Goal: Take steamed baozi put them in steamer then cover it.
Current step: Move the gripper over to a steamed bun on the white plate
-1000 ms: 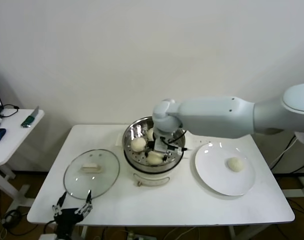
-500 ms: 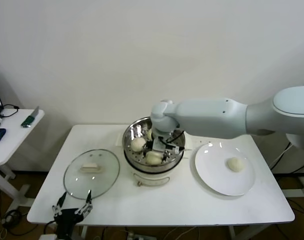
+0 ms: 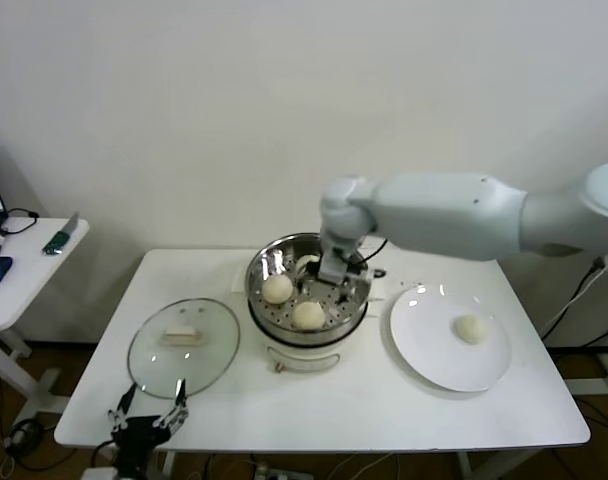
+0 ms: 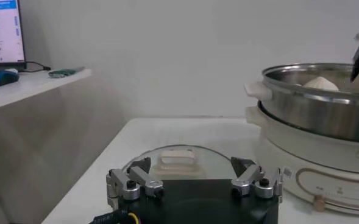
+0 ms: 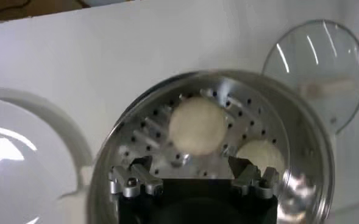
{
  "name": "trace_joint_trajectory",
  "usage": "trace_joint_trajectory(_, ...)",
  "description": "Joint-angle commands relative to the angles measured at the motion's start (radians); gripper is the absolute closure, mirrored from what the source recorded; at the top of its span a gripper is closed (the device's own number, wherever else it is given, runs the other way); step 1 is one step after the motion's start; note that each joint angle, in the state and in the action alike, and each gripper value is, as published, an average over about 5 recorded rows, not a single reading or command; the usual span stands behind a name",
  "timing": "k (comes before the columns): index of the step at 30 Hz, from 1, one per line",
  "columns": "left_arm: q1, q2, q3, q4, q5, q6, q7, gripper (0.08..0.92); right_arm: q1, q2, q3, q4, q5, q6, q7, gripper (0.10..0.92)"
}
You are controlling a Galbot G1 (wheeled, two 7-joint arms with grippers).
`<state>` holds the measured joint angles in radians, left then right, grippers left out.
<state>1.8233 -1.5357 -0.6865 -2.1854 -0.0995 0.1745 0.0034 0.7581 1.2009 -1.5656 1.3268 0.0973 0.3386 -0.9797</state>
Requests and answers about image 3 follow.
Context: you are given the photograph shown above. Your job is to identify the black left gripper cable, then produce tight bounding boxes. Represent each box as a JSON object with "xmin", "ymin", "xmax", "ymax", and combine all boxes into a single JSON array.
[{"xmin": 91, "ymin": 439, "xmax": 120, "ymax": 469}]

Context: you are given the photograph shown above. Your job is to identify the white steamed baozi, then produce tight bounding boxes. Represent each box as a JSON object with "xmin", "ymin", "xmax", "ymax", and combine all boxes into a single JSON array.
[
  {"xmin": 453, "ymin": 314, "xmax": 489, "ymax": 346},
  {"xmin": 291, "ymin": 300, "xmax": 326, "ymax": 332},
  {"xmin": 261, "ymin": 275, "xmax": 294, "ymax": 306},
  {"xmin": 296, "ymin": 253, "xmax": 323, "ymax": 275}
]

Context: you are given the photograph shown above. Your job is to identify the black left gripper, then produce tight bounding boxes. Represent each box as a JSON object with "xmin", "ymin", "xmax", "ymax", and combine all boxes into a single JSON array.
[{"xmin": 107, "ymin": 378, "xmax": 190, "ymax": 471}]

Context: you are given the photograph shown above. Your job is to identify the white metal floor frame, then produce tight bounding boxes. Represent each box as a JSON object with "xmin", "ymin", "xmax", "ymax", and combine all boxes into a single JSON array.
[{"xmin": 566, "ymin": 352, "xmax": 608, "ymax": 397}]

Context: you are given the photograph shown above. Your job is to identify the white round plate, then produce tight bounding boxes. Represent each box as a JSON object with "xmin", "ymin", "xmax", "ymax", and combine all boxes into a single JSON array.
[{"xmin": 382, "ymin": 282, "xmax": 513, "ymax": 394}]

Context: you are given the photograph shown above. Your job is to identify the green handled knife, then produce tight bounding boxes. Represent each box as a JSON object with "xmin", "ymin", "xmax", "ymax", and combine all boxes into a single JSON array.
[{"xmin": 40, "ymin": 212, "xmax": 80, "ymax": 257}]

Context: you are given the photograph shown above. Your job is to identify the black cable with connector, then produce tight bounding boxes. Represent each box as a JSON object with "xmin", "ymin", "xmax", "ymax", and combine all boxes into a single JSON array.
[{"xmin": 0, "ymin": 208, "xmax": 39, "ymax": 237}]

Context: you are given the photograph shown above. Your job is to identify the white side table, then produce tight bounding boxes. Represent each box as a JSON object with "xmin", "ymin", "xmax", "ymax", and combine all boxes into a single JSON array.
[{"xmin": 0, "ymin": 217, "xmax": 91, "ymax": 416}]

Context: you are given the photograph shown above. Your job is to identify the white wall cable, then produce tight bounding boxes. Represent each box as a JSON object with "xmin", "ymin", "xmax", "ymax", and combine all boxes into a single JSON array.
[{"xmin": 540, "ymin": 264, "xmax": 605, "ymax": 337}]

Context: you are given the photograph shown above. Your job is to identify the black wall cable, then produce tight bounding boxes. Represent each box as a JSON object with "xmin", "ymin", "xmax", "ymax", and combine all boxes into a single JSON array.
[{"xmin": 539, "ymin": 269, "xmax": 608, "ymax": 350}]

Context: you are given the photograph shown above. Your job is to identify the stainless steel steamer basket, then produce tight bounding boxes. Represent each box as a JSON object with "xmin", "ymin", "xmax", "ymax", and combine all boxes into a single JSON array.
[{"xmin": 243, "ymin": 231, "xmax": 373, "ymax": 346}]

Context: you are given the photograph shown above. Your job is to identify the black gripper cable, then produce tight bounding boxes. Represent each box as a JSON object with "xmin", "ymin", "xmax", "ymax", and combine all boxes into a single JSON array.
[
  {"xmin": 91, "ymin": 439, "xmax": 120, "ymax": 469},
  {"xmin": 351, "ymin": 238, "xmax": 389, "ymax": 277}
]

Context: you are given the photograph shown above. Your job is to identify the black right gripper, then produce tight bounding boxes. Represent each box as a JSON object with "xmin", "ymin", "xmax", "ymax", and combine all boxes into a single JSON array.
[{"xmin": 306, "ymin": 257, "xmax": 374, "ymax": 307}]

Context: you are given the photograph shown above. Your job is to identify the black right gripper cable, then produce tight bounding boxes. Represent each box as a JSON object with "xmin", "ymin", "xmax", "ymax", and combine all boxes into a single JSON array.
[{"xmin": 351, "ymin": 238, "xmax": 389, "ymax": 277}]

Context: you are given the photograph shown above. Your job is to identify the glass lid with white handle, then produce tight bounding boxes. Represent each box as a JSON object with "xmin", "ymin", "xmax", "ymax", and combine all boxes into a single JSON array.
[{"xmin": 126, "ymin": 298, "xmax": 242, "ymax": 400}]

